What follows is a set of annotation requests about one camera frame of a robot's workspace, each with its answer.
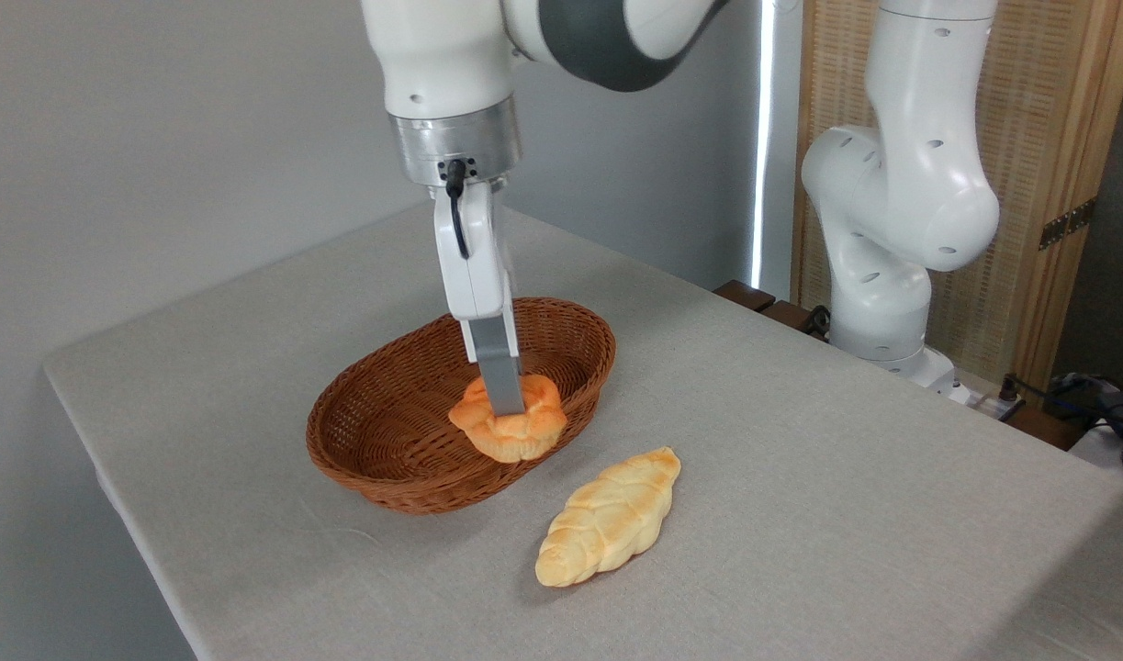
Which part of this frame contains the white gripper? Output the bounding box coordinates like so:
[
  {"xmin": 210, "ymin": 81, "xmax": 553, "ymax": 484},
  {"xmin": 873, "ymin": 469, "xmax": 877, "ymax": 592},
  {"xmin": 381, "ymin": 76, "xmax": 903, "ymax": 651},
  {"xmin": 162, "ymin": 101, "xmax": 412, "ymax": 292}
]
[{"xmin": 432, "ymin": 176, "xmax": 528, "ymax": 417}]

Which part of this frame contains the round orange bread roll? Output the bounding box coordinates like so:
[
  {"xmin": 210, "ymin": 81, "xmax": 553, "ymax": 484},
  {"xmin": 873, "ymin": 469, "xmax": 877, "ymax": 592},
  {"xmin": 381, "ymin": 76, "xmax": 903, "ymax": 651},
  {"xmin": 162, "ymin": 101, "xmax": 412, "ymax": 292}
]
[{"xmin": 448, "ymin": 372, "xmax": 569, "ymax": 464}]

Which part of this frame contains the long braided pale bread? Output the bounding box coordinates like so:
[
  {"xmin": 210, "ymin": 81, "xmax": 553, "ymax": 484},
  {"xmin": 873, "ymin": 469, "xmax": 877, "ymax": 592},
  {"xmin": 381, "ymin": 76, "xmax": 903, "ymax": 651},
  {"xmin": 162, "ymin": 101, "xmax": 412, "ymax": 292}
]
[{"xmin": 534, "ymin": 446, "xmax": 682, "ymax": 588}]

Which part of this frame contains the brown oval wicker basket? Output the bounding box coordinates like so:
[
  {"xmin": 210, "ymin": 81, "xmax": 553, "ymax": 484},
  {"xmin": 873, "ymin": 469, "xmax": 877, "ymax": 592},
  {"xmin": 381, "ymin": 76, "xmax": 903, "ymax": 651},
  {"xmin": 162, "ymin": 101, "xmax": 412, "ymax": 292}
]
[{"xmin": 306, "ymin": 297, "xmax": 617, "ymax": 515}]

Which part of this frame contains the brown wooden block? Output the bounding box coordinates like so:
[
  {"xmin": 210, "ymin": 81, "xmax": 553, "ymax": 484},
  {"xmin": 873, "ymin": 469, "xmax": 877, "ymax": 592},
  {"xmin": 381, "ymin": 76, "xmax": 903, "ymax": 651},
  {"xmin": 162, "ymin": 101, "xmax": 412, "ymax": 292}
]
[
  {"xmin": 761, "ymin": 300, "xmax": 815, "ymax": 334},
  {"xmin": 713, "ymin": 280, "xmax": 777, "ymax": 313}
]

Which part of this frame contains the gray tablecloth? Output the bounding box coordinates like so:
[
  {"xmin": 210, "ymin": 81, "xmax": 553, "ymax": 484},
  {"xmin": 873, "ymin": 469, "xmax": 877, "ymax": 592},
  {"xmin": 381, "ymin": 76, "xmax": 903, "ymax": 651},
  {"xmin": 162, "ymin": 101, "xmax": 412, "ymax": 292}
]
[{"xmin": 42, "ymin": 200, "xmax": 1123, "ymax": 661}]

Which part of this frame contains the white power strip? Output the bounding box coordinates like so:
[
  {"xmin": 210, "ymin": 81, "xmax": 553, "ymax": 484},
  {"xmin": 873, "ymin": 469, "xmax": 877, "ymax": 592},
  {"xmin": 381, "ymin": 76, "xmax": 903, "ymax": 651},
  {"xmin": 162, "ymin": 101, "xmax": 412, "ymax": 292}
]
[{"xmin": 947, "ymin": 381, "xmax": 1023, "ymax": 423}]

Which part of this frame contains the dark metal screen hinge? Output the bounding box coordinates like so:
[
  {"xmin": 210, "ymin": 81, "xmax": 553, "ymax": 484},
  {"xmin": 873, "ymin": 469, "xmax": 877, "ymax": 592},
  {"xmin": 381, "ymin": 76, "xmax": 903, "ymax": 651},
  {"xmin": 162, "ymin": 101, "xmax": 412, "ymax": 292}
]
[{"xmin": 1039, "ymin": 196, "xmax": 1098, "ymax": 252}]

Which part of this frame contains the wooden rattan folding screen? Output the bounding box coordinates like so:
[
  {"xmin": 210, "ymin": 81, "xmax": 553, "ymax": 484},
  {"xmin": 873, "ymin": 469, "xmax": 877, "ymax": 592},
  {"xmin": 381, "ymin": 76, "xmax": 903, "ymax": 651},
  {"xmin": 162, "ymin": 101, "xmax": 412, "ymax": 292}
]
[{"xmin": 791, "ymin": 0, "xmax": 1123, "ymax": 396}]

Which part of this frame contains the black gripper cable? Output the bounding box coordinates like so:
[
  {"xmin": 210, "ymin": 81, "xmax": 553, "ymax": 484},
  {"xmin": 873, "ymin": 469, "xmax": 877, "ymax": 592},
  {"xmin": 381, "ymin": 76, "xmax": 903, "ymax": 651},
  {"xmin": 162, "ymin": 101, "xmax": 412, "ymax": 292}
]
[{"xmin": 443, "ymin": 158, "xmax": 473, "ymax": 262}]

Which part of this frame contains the black floor cable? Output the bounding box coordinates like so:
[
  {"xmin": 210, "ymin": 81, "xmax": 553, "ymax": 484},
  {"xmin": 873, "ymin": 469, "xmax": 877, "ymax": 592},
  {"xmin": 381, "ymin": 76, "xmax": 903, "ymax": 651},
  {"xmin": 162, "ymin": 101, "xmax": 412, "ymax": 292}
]
[{"xmin": 1011, "ymin": 375, "xmax": 1123, "ymax": 428}]

